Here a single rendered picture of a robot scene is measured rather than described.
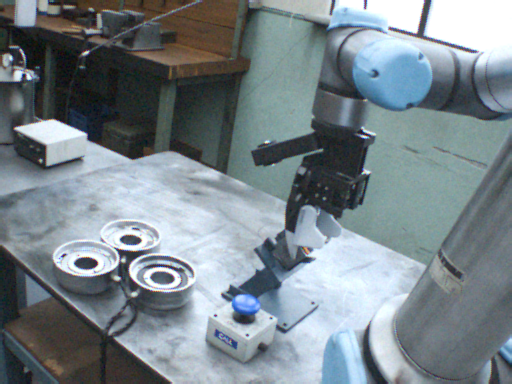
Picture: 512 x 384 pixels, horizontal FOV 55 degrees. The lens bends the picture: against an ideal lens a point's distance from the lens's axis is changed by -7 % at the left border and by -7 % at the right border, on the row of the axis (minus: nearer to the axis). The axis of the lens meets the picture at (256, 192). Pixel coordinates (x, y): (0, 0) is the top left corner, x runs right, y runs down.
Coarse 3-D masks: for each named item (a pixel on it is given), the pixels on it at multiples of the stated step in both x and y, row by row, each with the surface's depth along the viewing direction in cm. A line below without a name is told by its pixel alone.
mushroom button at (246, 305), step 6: (234, 300) 72; (240, 300) 72; (246, 300) 72; (252, 300) 72; (258, 300) 73; (234, 306) 71; (240, 306) 71; (246, 306) 71; (252, 306) 71; (258, 306) 72; (240, 312) 71; (246, 312) 71; (252, 312) 71
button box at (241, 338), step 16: (208, 320) 73; (224, 320) 72; (240, 320) 72; (256, 320) 73; (272, 320) 74; (208, 336) 74; (224, 336) 72; (240, 336) 70; (256, 336) 71; (272, 336) 75; (224, 352) 72; (240, 352) 71; (256, 352) 73
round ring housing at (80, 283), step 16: (80, 240) 85; (64, 256) 83; (80, 256) 83; (96, 256) 84; (112, 256) 84; (64, 272) 76; (80, 272) 79; (96, 272) 80; (112, 272) 80; (64, 288) 79; (80, 288) 77; (96, 288) 78
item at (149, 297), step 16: (144, 256) 84; (160, 256) 86; (160, 272) 83; (176, 272) 84; (192, 272) 84; (144, 288) 77; (192, 288) 80; (144, 304) 79; (160, 304) 77; (176, 304) 79
